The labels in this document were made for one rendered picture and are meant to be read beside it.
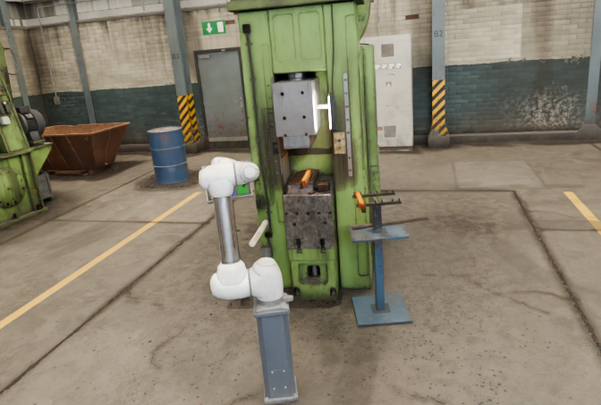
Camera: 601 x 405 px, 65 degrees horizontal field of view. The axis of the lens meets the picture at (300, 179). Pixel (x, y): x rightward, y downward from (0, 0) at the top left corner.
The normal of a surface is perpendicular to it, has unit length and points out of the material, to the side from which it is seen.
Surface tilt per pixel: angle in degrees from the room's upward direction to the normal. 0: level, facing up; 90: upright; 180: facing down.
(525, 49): 87
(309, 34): 90
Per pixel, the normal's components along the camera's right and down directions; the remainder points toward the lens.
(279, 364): 0.09, 0.26
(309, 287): -0.16, 0.27
